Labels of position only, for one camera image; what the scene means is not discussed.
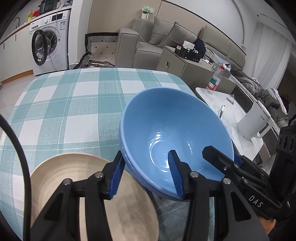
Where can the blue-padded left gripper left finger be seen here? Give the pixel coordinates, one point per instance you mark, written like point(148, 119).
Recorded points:
point(59, 219)

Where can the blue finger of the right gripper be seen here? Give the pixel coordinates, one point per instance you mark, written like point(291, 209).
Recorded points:
point(238, 159)

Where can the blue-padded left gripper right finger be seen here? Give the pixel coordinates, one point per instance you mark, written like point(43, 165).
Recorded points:
point(235, 219)

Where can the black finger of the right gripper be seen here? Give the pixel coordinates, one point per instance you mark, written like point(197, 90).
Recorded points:
point(219, 160)

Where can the light blue bowl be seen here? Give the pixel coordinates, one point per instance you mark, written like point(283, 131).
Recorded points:
point(182, 120)

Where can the large cream plate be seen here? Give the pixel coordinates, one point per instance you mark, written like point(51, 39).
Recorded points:
point(130, 213)

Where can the white kitchen counter cabinets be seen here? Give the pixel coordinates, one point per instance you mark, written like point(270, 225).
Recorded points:
point(16, 55)

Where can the white electric kettle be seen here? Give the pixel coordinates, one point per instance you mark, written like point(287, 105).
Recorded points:
point(256, 123)

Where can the plastic water bottle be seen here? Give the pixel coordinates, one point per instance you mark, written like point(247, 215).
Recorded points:
point(215, 80)

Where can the grey side cabinet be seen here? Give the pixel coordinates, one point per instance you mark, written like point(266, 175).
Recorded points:
point(192, 73)

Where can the teal plaid tablecloth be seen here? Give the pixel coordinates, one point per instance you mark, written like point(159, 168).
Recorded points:
point(78, 111)

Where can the black box on cabinet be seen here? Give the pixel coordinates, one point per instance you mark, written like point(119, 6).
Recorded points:
point(192, 55)

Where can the grey sofa cushion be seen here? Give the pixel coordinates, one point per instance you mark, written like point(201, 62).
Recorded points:
point(176, 37)
point(160, 30)

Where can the grey sofa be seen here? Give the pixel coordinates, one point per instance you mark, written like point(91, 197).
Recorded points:
point(141, 45)

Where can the patterned folded mat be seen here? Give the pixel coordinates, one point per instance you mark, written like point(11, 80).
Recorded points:
point(100, 50)

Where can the white washing machine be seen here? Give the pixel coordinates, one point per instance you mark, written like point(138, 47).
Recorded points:
point(49, 43)

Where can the yellow oil bottle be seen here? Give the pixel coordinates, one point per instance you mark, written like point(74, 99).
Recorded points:
point(30, 16)

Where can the black pressure cooker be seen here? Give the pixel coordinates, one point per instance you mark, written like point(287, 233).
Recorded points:
point(47, 6)

